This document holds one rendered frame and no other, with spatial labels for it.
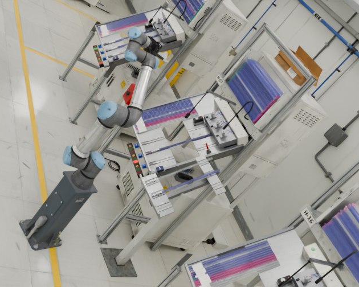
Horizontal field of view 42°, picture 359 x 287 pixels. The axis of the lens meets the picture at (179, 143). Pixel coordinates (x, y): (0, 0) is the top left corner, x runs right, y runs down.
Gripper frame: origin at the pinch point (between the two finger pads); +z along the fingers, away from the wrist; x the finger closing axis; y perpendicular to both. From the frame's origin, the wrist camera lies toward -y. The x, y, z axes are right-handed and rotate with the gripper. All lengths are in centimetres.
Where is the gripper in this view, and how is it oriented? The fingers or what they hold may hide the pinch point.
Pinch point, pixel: (159, 60)
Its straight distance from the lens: 310.4
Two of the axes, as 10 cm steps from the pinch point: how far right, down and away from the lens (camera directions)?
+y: 4.8, -8.7, 0.3
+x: -7.6, -4.0, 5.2
